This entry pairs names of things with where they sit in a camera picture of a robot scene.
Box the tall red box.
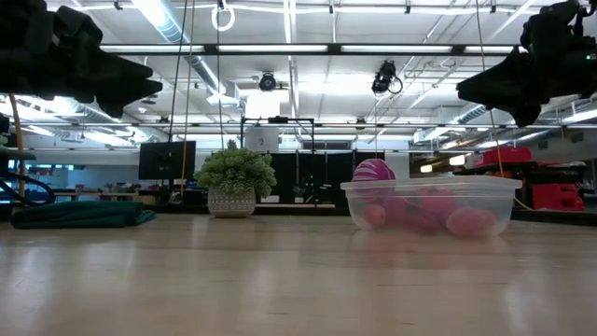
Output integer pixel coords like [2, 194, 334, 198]
[531, 182, 586, 212]

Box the red strawberry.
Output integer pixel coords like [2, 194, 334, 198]
[403, 185, 461, 233]

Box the black hanging cable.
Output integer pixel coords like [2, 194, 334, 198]
[166, 0, 188, 141]

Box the white hanging ring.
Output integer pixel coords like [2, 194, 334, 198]
[210, 3, 237, 34]

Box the black partition panel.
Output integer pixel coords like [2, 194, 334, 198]
[269, 150, 386, 207]

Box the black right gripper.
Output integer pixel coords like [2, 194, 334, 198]
[455, 0, 597, 128]

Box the purple white striped ball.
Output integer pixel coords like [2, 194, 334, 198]
[351, 158, 397, 184]

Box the black camera with cable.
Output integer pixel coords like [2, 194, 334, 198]
[370, 59, 404, 95]

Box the yellow hanging cable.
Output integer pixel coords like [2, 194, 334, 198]
[474, 0, 534, 211]

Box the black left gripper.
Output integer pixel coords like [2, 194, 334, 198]
[0, 0, 163, 119]

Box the black overhead camera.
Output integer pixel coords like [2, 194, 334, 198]
[257, 71, 278, 92]

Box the red pointed oval fruit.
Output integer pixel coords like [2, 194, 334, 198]
[444, 207, 497, 239]

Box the small green potted plant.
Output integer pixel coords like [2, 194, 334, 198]
[193, 138, 279, 219]

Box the black background monitor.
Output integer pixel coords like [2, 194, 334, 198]
[138, 140, 198, 181]

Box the overhead frame light bar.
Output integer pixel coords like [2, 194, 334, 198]
[99, 43, 528, 58]

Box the silver ventilation duct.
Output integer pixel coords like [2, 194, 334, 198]
[139, 0, 243, 102]

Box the clear plastic tupperware container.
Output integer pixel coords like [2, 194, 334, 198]
[340, 175, 523, 238]

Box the flat red box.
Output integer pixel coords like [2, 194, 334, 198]
[481, 146, 534, 166]

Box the dark green folded cloth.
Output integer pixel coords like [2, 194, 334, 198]
[9, 200, 158, 231]

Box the black metal table frame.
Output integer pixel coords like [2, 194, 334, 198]
[153, 203, 597, 223]

